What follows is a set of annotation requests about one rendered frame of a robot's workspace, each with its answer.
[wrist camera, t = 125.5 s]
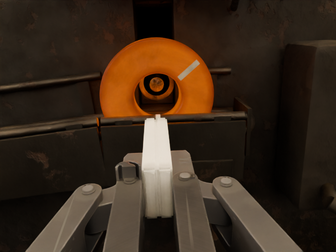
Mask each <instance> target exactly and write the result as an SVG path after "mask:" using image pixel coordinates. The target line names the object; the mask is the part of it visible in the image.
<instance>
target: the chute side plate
mask: <svg viewBox="0 0 336 252"><path fill-rule="evenodd" d="M167 128H168V136H169V145H170V151H183V150H186V151H187V152H188V153H189V154H190V157H191V161H210V160H233V174H232V178H234V179H236V180H242V179H243V178H244V158H245V137H246V121H245V120H227V121H203V122H180V123H168V124H167ZM100 131H101V140H100V135H99V131H98V127H97V126H95V127H88V128H80V129H73V130H66V131H58V132H51V133H44V134H36V135H29V136H21V137H14V138H7V139H0V201H1V200H8V199H16V198H23V197H31V196H38V195H45V194H53V193H60V192H67V191H75V190H76V189H77V188H79V187H80V186H83V185H85V184H97V185H99V186H101V187H104V186H115V185H116V183H117V179H116V169H115V167H116V165H117V164H119V163H121V162H123V160H124V157H125V156H126V155H127V154H131V153H143V145H144V131H145V125H144V124H133V125H110V126H101V127H100ZM101 141H102V145H101Z"/></svg>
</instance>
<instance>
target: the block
mask: <svg viewBox="0 0 336 252"><path fill-rule="evenodd" d="M274 179H275V182H276V184H277V185H278V186H279V188H280V189H281V190H282V191H283V193H284V194H285V195H286V196H287V198H288V199H289V200H290V201H291V203H292V204H293V205H294V206H295V208H297V209H298V210H302V211H317V210H327V208H326V207H324V205H323V202H322V197H321V192H320V188H321V187H322V185H323V184H326V183H330V184H332V185H334V188H335V191H336V40H304V41H292V42H290V43H288V44H287V45H286V48H285V53H284V65H283V78H282V90H281V103H280V115H279V127H278V140H277V152H276V164H275V177H274Z"/></svg>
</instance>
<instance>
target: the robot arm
mask: <svg viewBox="0 0 336 252"><path fill-rule="evenodd" d="M115 173H116V185H114V186H112V187H110V188H106V189H102V188H101V186H100V185H98V184H95V183H88V184H84V185H82V186H80V187H78V188H77V189H76V190H75V191H74V193H73V194H72V195H71V196H70V197H69V199H68V200H67V201H66V202H65V204H64V205H63V206H62V207H61V208H60V210H59V211H58V212H57V213H56V215H55V216H54V217H53V218H52V219H51V221H50V222H49V223H48V224H47V226H46V227H45V228H44V229H43V230H42V232H41V233H40V234H39V235H38V237H37V238H36V239H35V240H34V241H33V243H32V244H31V245H30V246H29V248H28V249H27V250H26V251H25V252H98V250H99V248H100V246H101V245H102V243H103V241H104V239H105V241H104V246H103V251H102V252H144V251H145V217H147V219H157V217H161V218H171V217H172V216H173V231H174V235H175V246H176V252H216V249H215V245H214V241H213V237H212V232H211V228H210V224H211V227H212V229H213V231H214V232H215V234H216V236H217V237H218V239H219V240H220V242H221V244H222V245H223V247H224V249H225V250H226V252H303V251H302V250H301V248H300V247H299V246H298V245H297V244H296V243H295V242H294V241H293V240H292V239H291V238H290V237H289V236H288V234H287V233H286V232H285V231H284V230H283V229H282V228H281V227H280V226H279V225H278V224H277V223H276V222H275V221H274V219H273V218H272V217H271V216H270V215H269V214H268V213H267V212H266V211H265V210H264V209H263V208H262V207H261V205H260V204H259V203H258V202H257V201H256V200H255V199H254V198H253V197H252V196H251V195H250V194H249V193H248V191H247V190H246V189H245V188H244V187H243V186H242V185H241V184H240V183H239V182H238V181H237V180H236V179H234V178H232V177H229V176H220V177H217V178H215V179H214V180H213V182H212V183H208V182H203V181H201V180H199V179H198V177H197V175H196V174H195V172H194V168H193V164H192V160H191V156H190V154H189V153H188V152H187V151H186V150H173V151H171V150H170V141H169V132H168V124H167V119H165V118H157V119H154V118H147V119H146V120H145V124H144V138H143V152H142V153H128V154H127V155H126V156H125V157H124V158H123V162H120V163H118V164H117V165H116V166H115ZM209 223H210V224H209Z"/></svg>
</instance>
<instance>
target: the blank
mask: <svg viewBox="0 0 336 252"><path fill-rule="evenodd" d="M151 74H164V75H167V76H169V77H171V78H172V79H174V80H175V82H176V84H177V86H178V92H179V94H178V100H177V102H176V104H175V106H174V107H173V108H172V109H171V110H170V111H168V112H167V113H164V114H163V115H169V114H192V113H210V112H211V110H212V107H213V102H214V85H213V80H212V77H211V74H210V72H209V69H208V68H207V66H206V64H205V63H204V61H203V60H202V59H201V57H200V56H199V55H198V54H197V53H196V52H195V51H193V50H192V49H191V48H189V47H188V46H186V45H185V44H183V43H181V42H178V41H176V40H172V39H168V38H162V37H150V38H144V39H140V40H137V41H135V42H133V43H131V44H129V45H127V46H126V47H124V48H123V49H122V50H121V51H119V52H118V53H117V54H116V55H115V56H114V57H113V59H112V60H111V61H110V63H109V64H108V66H107V67H106V69H105V71H104V74H103V76H102V80H101V84H100V91H99V98H100V105H101V109H102V112H103V115H104V117H121V116H145V115H153V114H149V113H146V112H145V111H143V110H142V109H141V108H140V107H139V106H138V104H137V102H136V100H135V89H136V87H137V85H138V83H139V82H140V81H141V80H142V79H143V78H145V77H146V76H148V75H151Z"/></svg>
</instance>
